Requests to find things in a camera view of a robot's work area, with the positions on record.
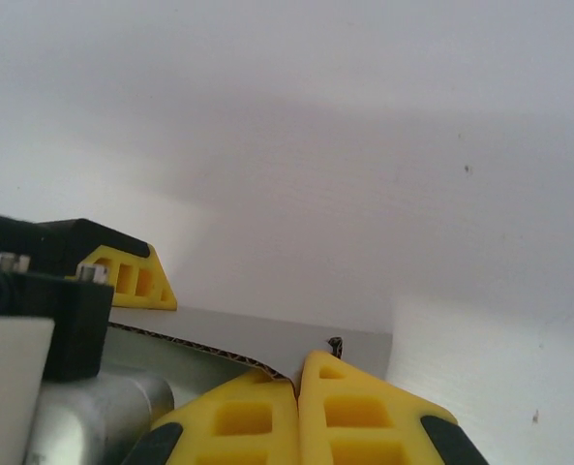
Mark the grey corrugated cardboard box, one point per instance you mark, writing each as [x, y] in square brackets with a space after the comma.
[267, 334]

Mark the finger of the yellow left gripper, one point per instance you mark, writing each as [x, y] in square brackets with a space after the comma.
[141, 286]

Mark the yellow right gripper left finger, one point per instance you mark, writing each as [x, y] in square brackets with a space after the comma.
[238, 426]

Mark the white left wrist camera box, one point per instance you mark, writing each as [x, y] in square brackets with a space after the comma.
[6, 387]

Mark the silver cylindrical connector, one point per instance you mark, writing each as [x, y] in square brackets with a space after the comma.
[98, 416]

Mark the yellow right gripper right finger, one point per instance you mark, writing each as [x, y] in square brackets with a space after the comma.
[364, 416]

